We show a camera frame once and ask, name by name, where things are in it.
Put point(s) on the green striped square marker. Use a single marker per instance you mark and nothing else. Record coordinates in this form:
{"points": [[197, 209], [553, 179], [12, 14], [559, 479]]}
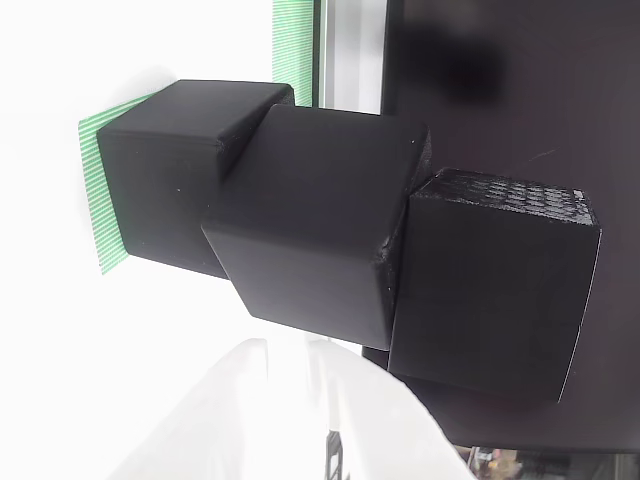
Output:
{"points": [[92, 200]]}

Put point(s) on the green striped tape strip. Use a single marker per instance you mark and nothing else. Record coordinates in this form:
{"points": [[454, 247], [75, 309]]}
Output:
{"points": [[292, 50]]}

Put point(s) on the black panel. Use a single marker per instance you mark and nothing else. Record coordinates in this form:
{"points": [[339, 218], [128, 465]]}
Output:
{"points": [[550, 75]]}

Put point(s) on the black cube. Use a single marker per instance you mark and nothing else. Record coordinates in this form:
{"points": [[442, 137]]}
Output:
{"points": [[150, 175], [490, 300], [310, 225]]}

